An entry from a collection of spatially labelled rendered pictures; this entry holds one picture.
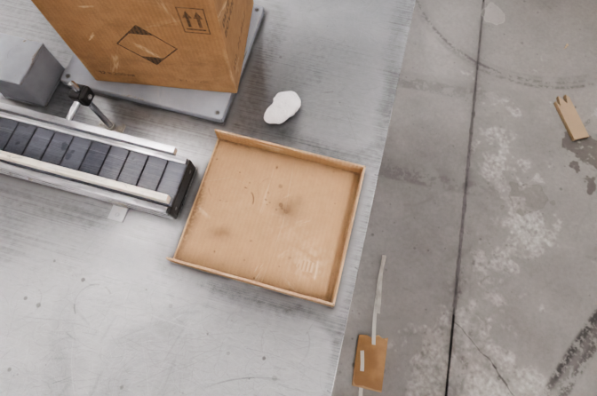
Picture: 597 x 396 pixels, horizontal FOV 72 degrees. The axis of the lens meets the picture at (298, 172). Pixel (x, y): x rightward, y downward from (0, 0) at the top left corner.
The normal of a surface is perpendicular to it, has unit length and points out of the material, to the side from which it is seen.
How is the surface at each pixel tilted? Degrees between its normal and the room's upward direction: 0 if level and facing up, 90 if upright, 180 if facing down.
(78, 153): 0
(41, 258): 0
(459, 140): 0
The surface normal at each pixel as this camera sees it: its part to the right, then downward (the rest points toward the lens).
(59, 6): -0.11, 0.93
